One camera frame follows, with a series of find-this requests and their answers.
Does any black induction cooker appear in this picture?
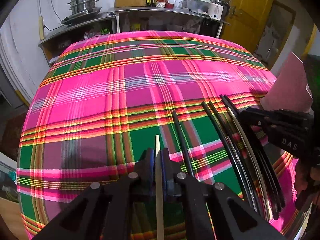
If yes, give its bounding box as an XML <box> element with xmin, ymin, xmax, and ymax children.
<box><xmin>61</xmin><ymin>7</ymin><xmax>101</xmax><ymax>26</ymax></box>

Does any yellow wooden door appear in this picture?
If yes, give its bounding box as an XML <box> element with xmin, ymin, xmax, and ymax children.
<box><xmin>220</xmin><ymin>0</ymin><xmax>273</xmax><ymax>53</ymax></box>

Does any person's right hand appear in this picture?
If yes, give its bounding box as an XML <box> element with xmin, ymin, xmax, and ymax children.
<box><xmin>294</xmin><ymin>159</ymin><xmax>319</xmax><ymax>212</ymax></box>

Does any steel kitchen counter shelf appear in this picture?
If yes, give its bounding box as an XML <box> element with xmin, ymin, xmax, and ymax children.
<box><xmin>38</xmin><ymin>7</ymin><xmax>227</xmax><ymax>66</ymax></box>

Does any black chopstick on cloth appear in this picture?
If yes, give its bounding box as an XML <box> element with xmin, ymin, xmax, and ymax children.
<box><xmin>201</xmin><ymin>101</ymin><xmax>264</xmax><ymax>216</ymax></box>

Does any cream chopstick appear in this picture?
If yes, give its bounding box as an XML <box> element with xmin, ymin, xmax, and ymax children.
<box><xmin>226</xmin><ymin>106</ymin><xmax>272</xmax><ymax>221</ymax></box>

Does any red lidded jar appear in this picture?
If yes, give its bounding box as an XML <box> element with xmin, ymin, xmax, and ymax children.
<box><xmin>155</xmin><ymin>0</ymin><xmax>166</xmax><ymax>8</ymax></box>

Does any pink utensil holder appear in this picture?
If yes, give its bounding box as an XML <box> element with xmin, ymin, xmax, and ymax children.
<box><xmin>260</xmin><ymin>53</ymin><xmax>312</xmax><ymax>113</ymax></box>

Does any stainless steel steamer pot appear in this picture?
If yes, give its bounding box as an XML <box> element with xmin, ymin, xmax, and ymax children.
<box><xmin>67</xmin><ymin>0</ymin><xmax>98</xmax><ymax>15</ymax></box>

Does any white power strip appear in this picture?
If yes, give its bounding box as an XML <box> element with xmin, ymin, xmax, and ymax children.
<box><xmin>39</xmin><ymin>16</ymin><xmax>44</xmax><ymax>41</ymax></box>

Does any pink plaid tablecloth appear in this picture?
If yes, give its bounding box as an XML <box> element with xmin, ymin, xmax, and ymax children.
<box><xmin>16</xmin><ymin>30</ymin><xmax>301</xmax><ymax>240</ymax></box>

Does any light wooden chopstick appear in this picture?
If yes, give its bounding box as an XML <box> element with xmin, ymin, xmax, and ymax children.
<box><xmin>155</xmin><ymin>135</ymin><xmax>164</xmax><ymax>240</ymax></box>

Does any white storage box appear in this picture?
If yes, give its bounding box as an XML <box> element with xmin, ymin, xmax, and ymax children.
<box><xmin>185</xmin><ymin>0</ymin><xmax>210</xmax><ymax>14</ymax></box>

